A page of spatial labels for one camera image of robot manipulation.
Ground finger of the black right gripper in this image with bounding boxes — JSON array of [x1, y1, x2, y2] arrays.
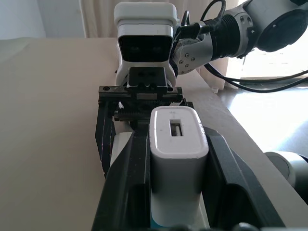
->
[[94, 99, 116, 179], [179, 97, 195, 110]]

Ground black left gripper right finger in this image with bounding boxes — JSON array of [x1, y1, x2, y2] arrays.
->
[[203, 127, 286, 231]]

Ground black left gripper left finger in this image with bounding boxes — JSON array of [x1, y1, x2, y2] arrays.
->
[[92, 130, 152, 231]]

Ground white USB charger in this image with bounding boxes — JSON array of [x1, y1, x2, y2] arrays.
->
[[147, 105, 209, 229]]

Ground silver robot body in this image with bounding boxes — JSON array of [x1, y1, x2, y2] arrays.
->
[[264, 151, 308, 191]]

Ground beige curtain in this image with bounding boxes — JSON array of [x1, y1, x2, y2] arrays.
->
[[83, 0, 243, 93]]

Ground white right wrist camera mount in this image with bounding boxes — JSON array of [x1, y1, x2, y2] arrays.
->
[[113, 1, 179, 88]]

